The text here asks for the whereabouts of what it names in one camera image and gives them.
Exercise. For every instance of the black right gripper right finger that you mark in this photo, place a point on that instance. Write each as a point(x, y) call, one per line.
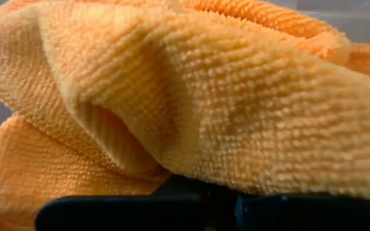
point(316, 215)

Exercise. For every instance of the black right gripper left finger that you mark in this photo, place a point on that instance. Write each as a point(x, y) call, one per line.
point(117, 213)

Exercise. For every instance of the orange microfiber towel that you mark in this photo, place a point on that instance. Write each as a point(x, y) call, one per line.
point(43, 173)
point(236, 112)

